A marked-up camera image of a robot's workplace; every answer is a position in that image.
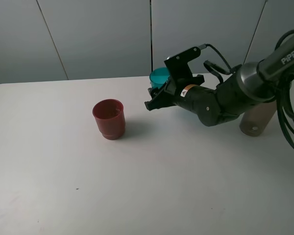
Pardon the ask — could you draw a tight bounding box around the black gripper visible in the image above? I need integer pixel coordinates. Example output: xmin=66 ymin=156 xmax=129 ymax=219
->
xmin=145 ymin=75 xmax=205 ymax=111

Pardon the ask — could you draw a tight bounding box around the teal transparent plastic cup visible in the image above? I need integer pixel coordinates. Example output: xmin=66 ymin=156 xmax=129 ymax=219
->
xmin=149 ymin=67 xmax=170 ymax=88

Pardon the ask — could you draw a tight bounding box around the smoky transparent water bottle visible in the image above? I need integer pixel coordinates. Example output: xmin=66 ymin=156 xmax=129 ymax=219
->
xmin=239 ymin=101 xmax=277 ymax=137

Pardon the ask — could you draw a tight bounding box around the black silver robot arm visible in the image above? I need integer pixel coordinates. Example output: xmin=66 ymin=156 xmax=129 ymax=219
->
xmin=145 ymin=30 xmax=294 ymax=126

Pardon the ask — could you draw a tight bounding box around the red plastic cup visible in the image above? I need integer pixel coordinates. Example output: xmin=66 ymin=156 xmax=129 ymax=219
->
xmin=92 ymin=99 xmax=125 ymax=140

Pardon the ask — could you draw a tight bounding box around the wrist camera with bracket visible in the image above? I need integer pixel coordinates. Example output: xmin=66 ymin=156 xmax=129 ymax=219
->
xmin=164 ymin=47 xmax=201 ymax=84

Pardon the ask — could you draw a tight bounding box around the black camera cable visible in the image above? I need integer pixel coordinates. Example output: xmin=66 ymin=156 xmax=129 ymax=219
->
xmin=198 ymin=28 xmax=294 ymax=169

